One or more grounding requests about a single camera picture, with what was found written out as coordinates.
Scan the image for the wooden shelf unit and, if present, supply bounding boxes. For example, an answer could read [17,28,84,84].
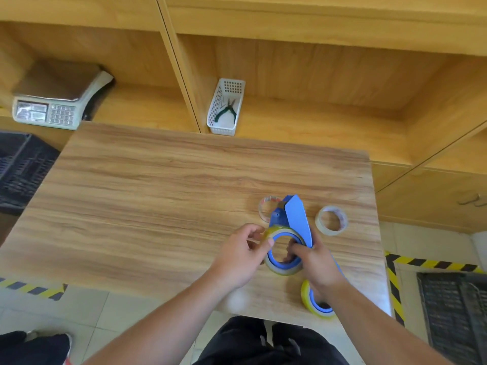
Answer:
[0,0,487,234]

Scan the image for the metal cabinet handle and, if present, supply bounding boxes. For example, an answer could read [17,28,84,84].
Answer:
[457,191,487,208]

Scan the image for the yellow black hazard tape strip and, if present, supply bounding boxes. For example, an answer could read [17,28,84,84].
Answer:
[0,277,68,302]
[384,251,486,326]

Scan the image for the green-handled pliers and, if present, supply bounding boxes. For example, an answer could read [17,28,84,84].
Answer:
[215,96,237,124]

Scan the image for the white digital scale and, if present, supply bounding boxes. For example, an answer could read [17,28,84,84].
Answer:
[11,59,115,131]

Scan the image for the person's left forearm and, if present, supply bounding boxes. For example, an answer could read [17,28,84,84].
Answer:
[82,270,231,365]

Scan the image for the yellow tape roll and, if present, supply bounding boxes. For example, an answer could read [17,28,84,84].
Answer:
[300,279,338,320]
[263,226,307,276]

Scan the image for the person's left hand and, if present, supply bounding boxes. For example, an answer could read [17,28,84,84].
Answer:
[208,223,275,291]

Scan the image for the person's right forearm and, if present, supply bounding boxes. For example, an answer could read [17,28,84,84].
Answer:
[318,280,454,365]

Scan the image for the clear tape roll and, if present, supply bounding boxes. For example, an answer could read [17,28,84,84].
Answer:
[315,205,349,236]
[258,194,284,224]

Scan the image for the person's shoe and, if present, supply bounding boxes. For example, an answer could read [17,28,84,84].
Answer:
[25,330,74,365]

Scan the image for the person's right hand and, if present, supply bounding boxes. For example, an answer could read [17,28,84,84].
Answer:
[285,228,346,297]

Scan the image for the black plastic crate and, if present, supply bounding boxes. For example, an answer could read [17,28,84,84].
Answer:
[0,131,61,216]
[416,272,487,365]

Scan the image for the white plastic basket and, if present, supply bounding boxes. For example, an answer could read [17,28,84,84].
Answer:
[206,78,246,136]

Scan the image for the person's black trousers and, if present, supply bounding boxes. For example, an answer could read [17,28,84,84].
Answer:
[0,316,351,365]

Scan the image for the blue tape dispenser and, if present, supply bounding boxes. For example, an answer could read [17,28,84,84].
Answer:
[266,194,345,279]

